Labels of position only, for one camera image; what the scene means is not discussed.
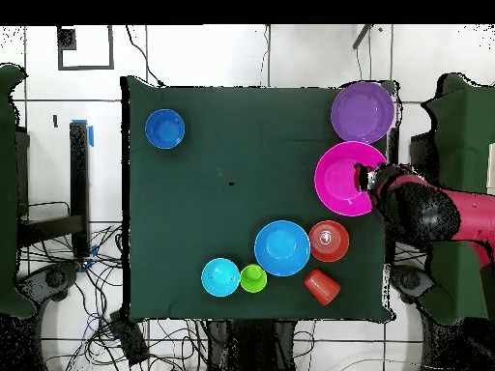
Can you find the large light blue bowl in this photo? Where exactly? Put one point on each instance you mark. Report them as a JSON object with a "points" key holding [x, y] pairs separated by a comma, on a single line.
{"points": [[282, 248]]}

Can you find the orange plastic bowl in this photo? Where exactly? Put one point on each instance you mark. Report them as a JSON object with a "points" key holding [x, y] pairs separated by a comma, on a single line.
{"points": [[328, 241]]}

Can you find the large pink plastic bowl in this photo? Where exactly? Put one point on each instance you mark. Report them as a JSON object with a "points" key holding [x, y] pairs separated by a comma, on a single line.
{"points": [[336, 181]]}

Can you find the orange plastic cup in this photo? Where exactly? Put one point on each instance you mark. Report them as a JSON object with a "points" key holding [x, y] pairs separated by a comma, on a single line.
{"points": [[323, 288]]}

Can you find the large purple plastic bowl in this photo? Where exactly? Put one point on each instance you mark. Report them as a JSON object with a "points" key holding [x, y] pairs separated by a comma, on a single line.
{"points": [[362, 112]]}

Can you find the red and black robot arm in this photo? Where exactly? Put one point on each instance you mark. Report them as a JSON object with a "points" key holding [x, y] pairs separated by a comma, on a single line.
{"points": [[425, 208]]}

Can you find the white box stack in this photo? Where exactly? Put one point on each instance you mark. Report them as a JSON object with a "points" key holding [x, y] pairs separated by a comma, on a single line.
{"points": [[491, 170]]}

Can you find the dark green tablecloth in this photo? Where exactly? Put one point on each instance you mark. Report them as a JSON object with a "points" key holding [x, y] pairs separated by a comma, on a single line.
{"points": [[193, 212]]}

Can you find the green plastic cup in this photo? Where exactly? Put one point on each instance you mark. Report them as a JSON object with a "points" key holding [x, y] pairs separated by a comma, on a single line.
{"points": [[253, 279]]}

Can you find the small cyan ribbed bowl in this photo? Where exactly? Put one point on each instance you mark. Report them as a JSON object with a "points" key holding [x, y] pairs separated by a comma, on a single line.
{"points": [[220, 277]]}

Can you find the small dark blue bowl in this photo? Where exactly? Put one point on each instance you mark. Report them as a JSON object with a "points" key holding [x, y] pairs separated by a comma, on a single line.
{"points": [[165, 128]]}

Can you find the black metal stand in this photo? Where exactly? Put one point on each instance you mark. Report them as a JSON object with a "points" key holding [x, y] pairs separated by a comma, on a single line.
{"points": [[79, 174]]}

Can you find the green cloth side table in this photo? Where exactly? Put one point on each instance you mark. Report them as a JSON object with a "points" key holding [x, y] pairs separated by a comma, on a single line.
{"points": [[7, 193], [464, 135]]}

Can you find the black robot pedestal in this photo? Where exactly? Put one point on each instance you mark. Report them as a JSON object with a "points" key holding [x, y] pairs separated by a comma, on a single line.
{"points": [[251, 344]]}

